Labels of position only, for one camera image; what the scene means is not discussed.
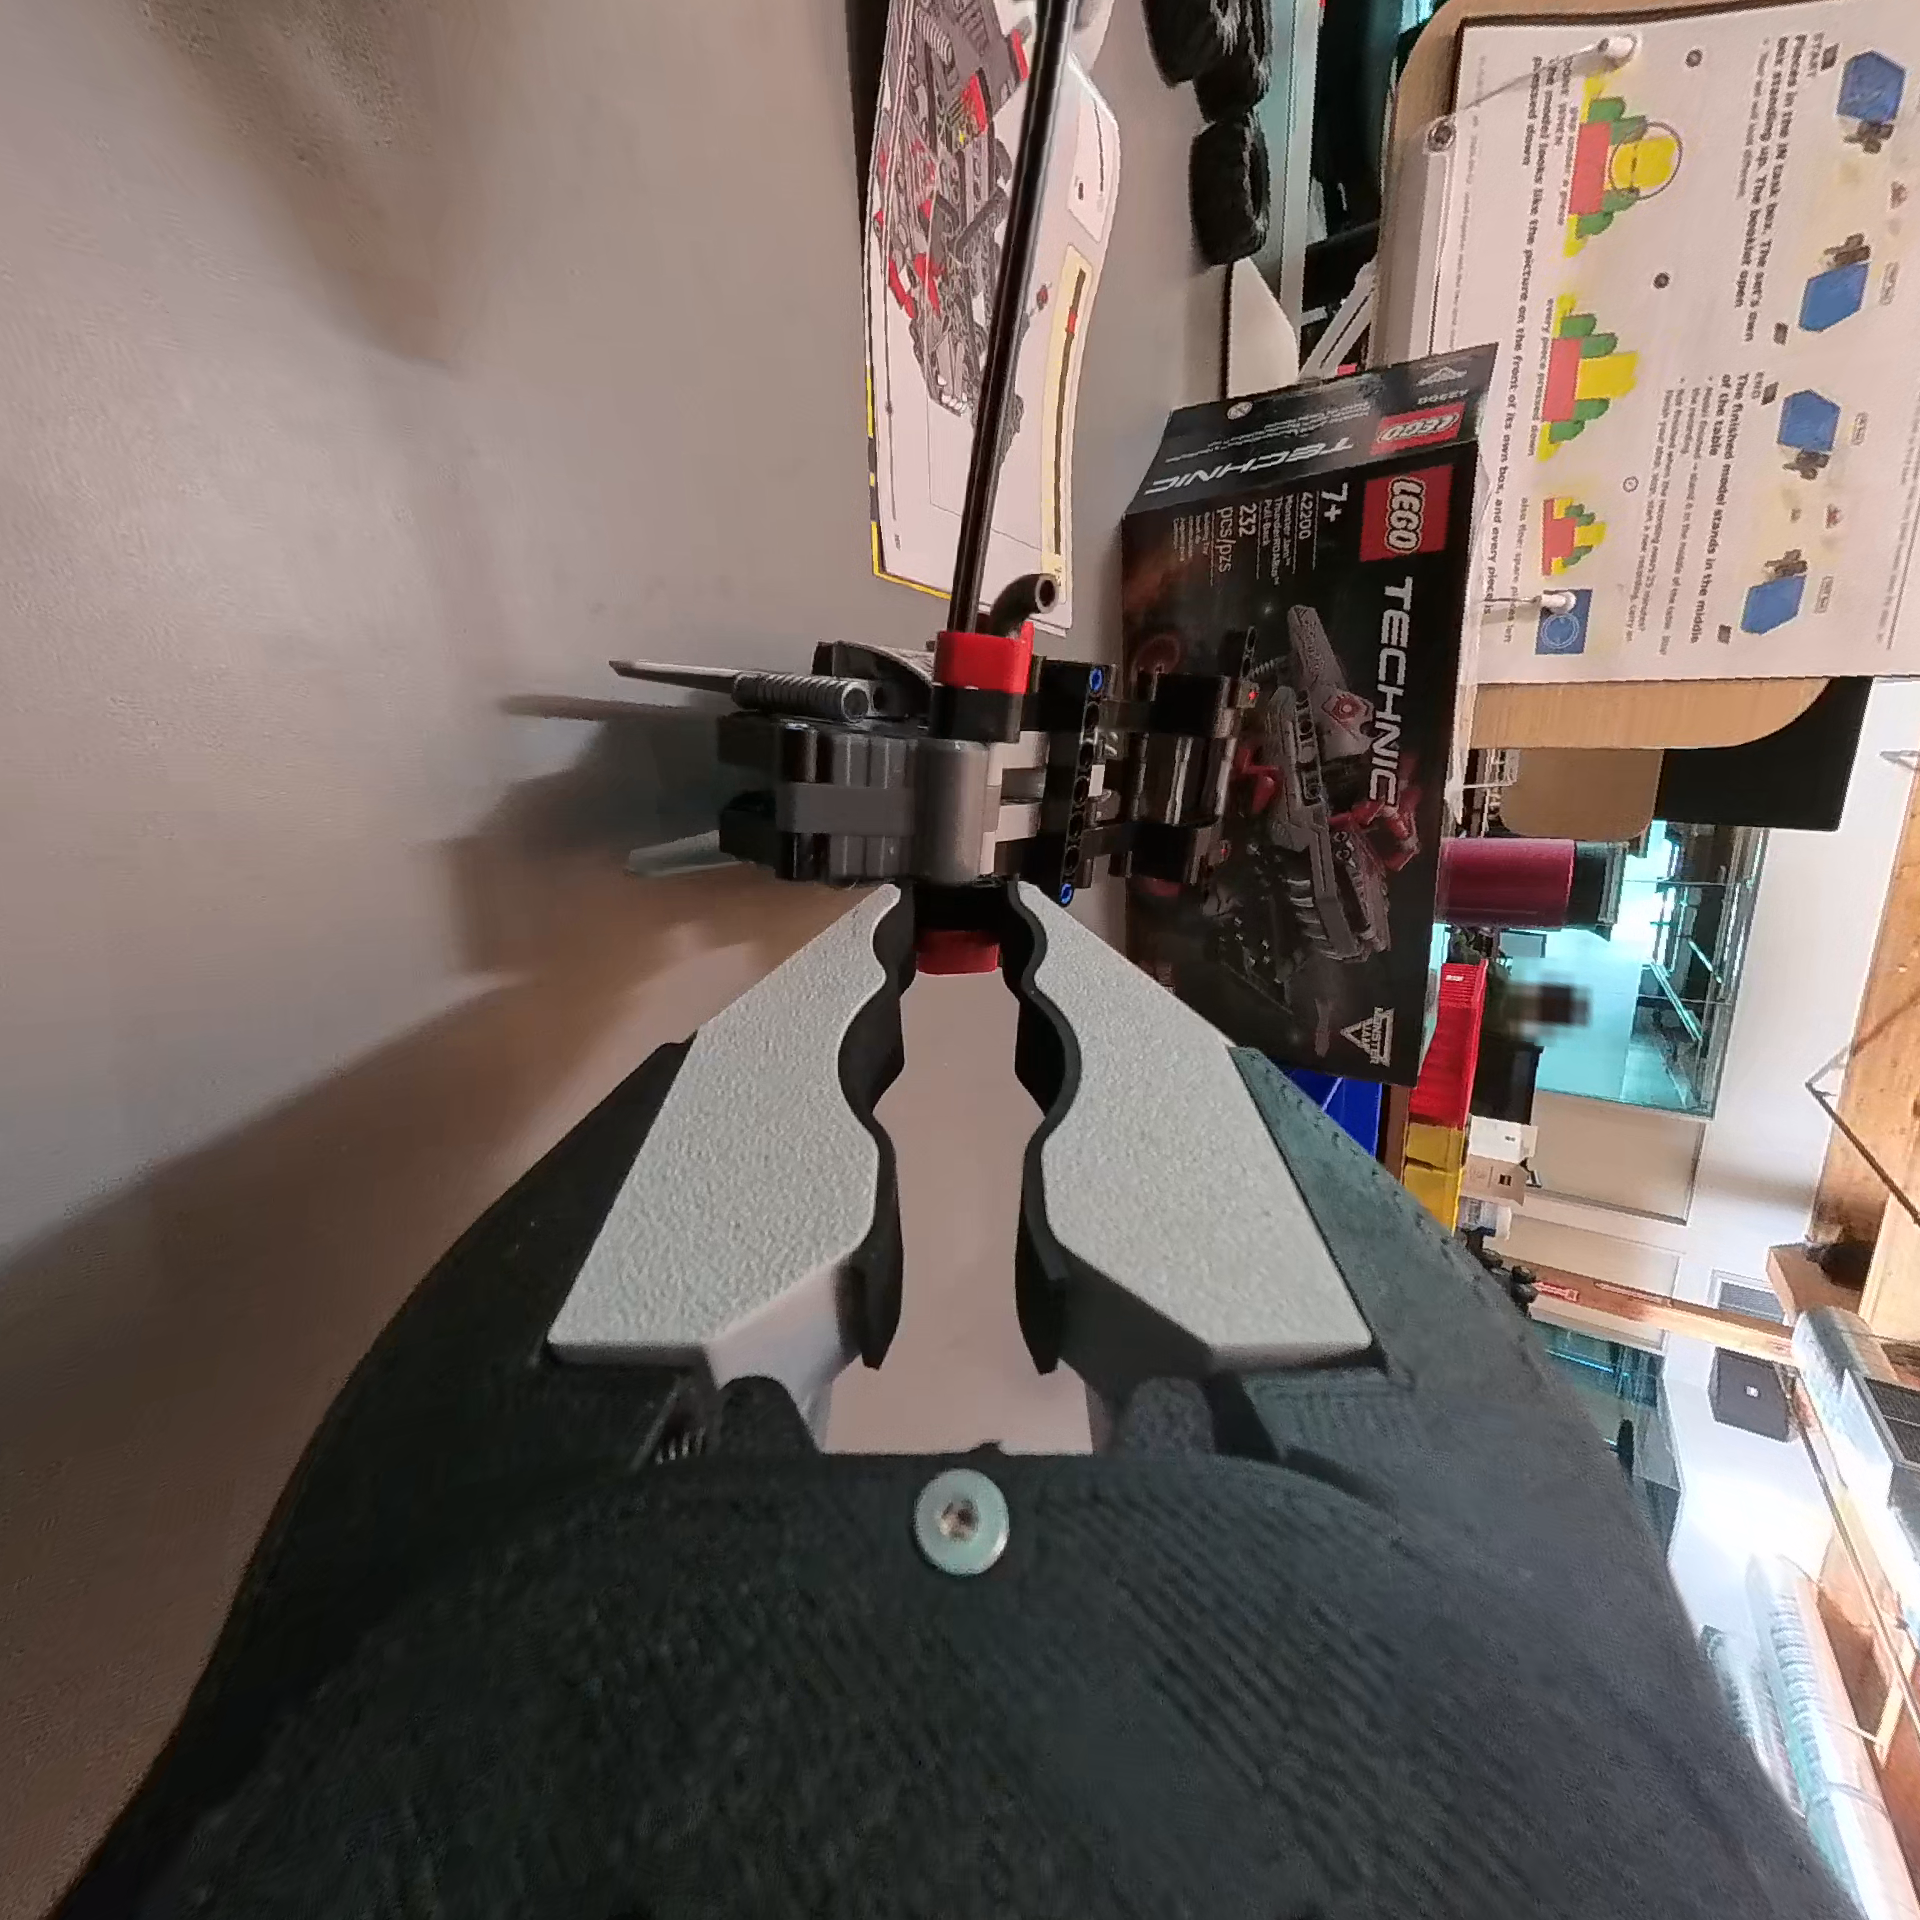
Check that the long black toy axle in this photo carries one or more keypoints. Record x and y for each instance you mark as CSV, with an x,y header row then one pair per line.
x,y
1008,300

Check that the maroon cylindrical cup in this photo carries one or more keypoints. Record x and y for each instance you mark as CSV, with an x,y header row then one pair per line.
x,y
1509,878

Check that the open building instruction booklet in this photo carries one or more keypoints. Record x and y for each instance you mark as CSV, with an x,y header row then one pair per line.
x,y
931,223

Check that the black toy set box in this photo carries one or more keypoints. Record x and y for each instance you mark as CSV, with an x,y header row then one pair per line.
x,y
1309,753

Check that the yellow storage bin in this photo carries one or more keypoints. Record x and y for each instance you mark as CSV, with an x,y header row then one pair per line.
x,y
1433,1176

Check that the cardboard sign board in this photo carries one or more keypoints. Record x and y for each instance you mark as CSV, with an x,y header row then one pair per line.
x,y
1650,711

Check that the toy brick vehicle model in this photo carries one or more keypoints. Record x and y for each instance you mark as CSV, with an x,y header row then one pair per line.
x,y
898,779

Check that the white metal stand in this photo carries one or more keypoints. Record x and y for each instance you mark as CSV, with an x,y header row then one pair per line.
x,y
1328,323

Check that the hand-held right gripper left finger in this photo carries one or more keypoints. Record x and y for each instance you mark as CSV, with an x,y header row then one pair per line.
x,y
751,1181

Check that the red storage bin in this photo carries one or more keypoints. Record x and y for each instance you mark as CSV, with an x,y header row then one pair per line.
x,y
1449,1051

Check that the printed instruction sheet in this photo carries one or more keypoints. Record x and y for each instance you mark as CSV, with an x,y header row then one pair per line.
x,y
1650,374

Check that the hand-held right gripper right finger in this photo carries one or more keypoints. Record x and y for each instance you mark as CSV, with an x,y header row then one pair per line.
x,y
1204,1201

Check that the grey desk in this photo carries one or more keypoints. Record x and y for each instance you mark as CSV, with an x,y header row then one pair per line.
x,y
374,374

